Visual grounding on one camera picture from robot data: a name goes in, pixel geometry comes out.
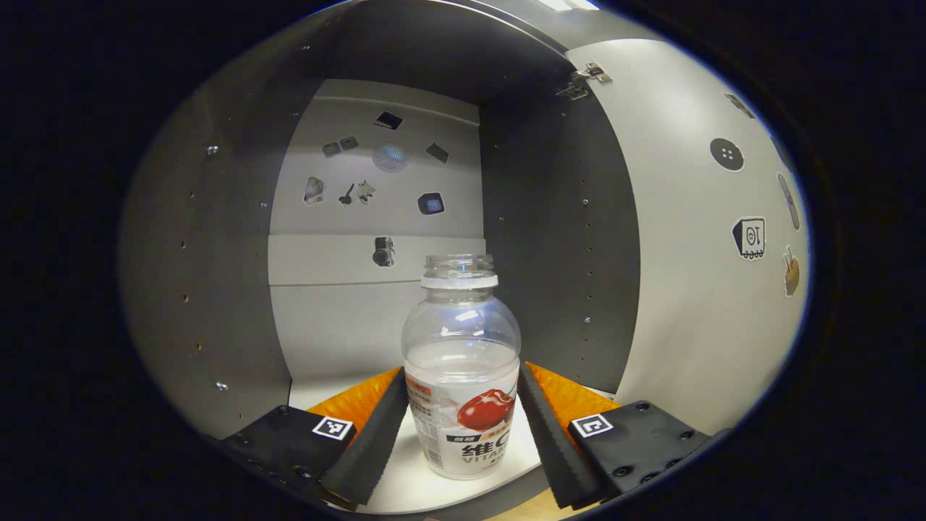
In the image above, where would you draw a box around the white cabinet door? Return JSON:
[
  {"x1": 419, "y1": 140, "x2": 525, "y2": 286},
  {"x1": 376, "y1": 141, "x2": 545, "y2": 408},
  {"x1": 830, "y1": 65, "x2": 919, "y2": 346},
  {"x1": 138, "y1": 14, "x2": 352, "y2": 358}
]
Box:
[{"x1": 564, "y1": 38, "x2": 812, "y2": 439}]

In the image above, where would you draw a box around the grey cabinet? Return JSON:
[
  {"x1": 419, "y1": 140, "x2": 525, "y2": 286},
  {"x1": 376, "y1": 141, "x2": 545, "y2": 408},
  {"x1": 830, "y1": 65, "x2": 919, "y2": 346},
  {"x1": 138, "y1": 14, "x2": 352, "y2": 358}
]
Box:
[{"x1": 119, "y1": 0, "x2": 655, "y2": 516}]

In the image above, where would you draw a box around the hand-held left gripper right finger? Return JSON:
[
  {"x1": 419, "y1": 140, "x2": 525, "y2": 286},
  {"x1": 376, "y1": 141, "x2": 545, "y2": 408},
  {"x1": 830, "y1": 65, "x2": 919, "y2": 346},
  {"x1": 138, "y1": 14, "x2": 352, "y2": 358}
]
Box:
[{"x1": 517, "y1": 360, "x2": 729, "y2": 511}]

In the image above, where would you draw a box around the clear plastic bottle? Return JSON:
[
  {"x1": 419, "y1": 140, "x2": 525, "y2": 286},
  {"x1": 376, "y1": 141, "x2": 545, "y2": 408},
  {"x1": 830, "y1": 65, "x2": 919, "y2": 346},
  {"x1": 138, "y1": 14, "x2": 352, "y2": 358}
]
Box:
[{"x1": 401, "y1": 253, "x2": 522, "y2": 481}]

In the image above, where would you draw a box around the metal door hinge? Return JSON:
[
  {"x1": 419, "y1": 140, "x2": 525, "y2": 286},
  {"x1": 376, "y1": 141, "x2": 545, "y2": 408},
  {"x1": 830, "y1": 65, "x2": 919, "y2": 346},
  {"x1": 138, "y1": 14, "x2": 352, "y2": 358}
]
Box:
[{"x1": 555, "y1": 61, "x2": 613, "y2": 101}]

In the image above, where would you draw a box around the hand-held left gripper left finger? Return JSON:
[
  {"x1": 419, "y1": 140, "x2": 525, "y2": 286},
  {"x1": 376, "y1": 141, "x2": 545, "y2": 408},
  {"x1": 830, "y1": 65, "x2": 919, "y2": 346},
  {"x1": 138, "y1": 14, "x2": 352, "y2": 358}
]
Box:
[{"x1": 217, "y1": 367, "x2": 410, "y2": 511}]

